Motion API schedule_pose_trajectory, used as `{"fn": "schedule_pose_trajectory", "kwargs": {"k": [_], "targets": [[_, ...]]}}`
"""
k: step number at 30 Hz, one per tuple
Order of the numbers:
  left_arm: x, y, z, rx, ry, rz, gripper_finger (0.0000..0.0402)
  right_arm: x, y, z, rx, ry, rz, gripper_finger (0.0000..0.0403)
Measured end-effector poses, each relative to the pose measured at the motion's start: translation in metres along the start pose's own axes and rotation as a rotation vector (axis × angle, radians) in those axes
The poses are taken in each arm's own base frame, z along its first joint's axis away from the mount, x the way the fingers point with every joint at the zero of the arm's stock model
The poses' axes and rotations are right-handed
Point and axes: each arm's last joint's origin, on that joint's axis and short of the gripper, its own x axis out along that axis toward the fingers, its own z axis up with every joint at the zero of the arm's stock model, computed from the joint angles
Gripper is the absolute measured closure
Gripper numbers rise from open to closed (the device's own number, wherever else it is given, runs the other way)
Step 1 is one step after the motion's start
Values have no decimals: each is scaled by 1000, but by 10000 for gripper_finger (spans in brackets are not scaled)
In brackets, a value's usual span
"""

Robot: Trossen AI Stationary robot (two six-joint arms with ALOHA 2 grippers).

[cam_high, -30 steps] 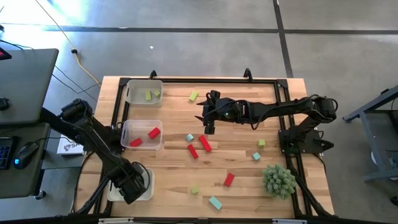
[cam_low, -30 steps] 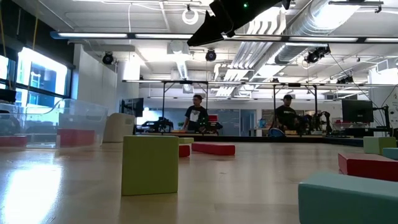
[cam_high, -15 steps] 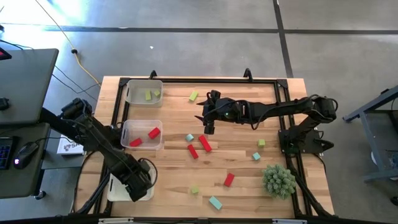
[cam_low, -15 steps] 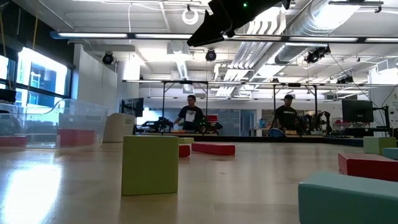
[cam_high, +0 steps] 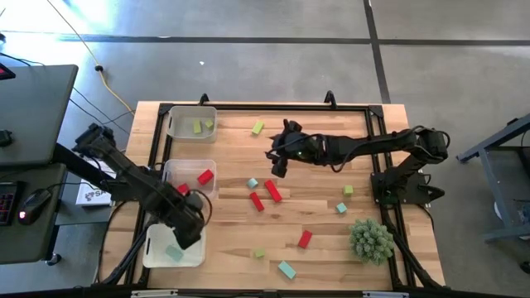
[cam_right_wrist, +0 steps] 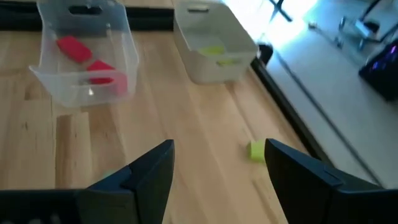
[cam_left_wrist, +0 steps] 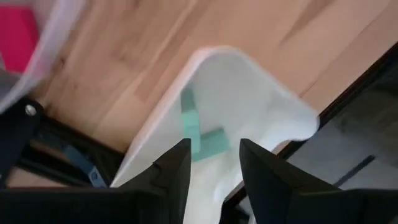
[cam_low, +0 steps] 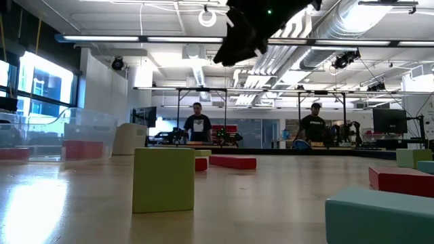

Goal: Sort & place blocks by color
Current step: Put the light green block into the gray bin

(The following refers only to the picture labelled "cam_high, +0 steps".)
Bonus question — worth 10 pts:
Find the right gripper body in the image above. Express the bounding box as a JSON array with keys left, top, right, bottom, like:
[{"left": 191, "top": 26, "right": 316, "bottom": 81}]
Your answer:
[{"left": 264, "top": 118, "right": 324, "bottom": 179}]

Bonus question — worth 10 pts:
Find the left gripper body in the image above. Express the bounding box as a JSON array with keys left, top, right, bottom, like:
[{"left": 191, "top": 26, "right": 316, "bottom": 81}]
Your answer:
[{"left": 171, "top": 197, "right": 207, "bottom": 251}]

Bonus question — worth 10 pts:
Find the long teal block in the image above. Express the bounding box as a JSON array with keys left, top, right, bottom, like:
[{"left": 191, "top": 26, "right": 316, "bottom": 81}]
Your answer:
[
  {"left": 165, "top": 244, "right": 185, "bottom": 263},
  {"left": 277, "top": 260, "right": 297, "bottom": 281}
]

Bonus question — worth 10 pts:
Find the long red block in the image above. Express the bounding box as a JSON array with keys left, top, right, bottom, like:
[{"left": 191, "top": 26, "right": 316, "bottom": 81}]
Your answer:
[
  {"left": 264, "top": 179, "right": 283, "bottom": 204},
  {"left": 249, "top": 191, "right": 265, "bottom": 213}
]

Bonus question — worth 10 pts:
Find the clear plastic bin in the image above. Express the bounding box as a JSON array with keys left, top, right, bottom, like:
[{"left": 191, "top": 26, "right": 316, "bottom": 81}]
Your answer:
[
  {"left": 166, "top": 105, "right": 218, "bottom": 144},
  {"left": 160, "top": 159, "right": 218, "bottom": 200},
  {"left": 142, "top": 224, "right": 207, "bottom": 269}
]

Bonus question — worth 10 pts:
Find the white printed box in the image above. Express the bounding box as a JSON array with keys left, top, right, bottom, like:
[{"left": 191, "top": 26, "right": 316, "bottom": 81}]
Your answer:
[{"left": 75, "top": 159, "right": 113, "bottom": 207}]

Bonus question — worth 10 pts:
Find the green artificial plant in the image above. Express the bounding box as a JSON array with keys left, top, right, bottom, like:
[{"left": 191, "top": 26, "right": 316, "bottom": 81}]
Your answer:
[{"left": 349, "top": 218, "right": 396, "bottom": 265}]

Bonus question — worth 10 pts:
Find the black computer mouse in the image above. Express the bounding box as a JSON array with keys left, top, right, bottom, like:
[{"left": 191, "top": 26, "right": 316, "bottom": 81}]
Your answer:
[{"left": 17, "top": 188, "right": 53, "bottom": 226}]

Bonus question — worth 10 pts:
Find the grey desk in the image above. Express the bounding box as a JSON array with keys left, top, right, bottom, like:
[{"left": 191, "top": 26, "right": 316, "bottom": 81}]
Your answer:
[
  {"left": 0, "top": 163, "right": 68, "bottom": 265},
  {"left": 0, "top": 64, "right": 79, "bottom": 166}
]

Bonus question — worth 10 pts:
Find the black keyboard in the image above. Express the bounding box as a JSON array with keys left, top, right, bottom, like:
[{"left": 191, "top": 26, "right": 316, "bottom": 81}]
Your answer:
[{"left": 0, "top": 180, "right": 22, "bottom": 227}]

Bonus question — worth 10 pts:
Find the blue-grey metal cart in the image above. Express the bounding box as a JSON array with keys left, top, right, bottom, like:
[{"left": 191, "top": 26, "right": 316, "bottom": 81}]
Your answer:
[{"left": 455, "top": 112, "right": 530, "bottom": 245}]

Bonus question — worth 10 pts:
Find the black aluminium table frame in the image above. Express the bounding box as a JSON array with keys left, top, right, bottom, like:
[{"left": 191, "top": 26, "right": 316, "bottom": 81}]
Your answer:
[{"left": 123, "top": 102, "right": 409, "bottom": 291}]

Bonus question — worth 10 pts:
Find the black cable bundle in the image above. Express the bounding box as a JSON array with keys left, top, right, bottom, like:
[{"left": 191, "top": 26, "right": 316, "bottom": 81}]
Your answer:
[
  {"left": 380, "top": 204, "right": 446, "bottom": 290},
  {"left": 95, "top": 200, "right": 162, "bottom": 286}
]

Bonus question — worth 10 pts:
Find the white bracket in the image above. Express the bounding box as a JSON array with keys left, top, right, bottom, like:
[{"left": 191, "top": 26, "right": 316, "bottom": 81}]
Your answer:
[
  {"left": 130, "top": 289, "right": 179, "bottom": 298},
  {"left": 362, "top": 291, "right": 410, "bottom": 298}
]

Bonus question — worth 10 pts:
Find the black floor cable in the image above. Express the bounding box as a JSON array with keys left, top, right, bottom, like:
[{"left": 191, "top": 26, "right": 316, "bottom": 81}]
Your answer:
[{"left": 68, "top": 86, "right": 136, "bottom": 136}]

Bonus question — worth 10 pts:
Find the yellow floor cable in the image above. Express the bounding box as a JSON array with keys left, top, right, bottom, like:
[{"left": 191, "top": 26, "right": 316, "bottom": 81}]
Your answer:
[{"left": 44, "top": 0, "right": 135, "bottom": 116}]

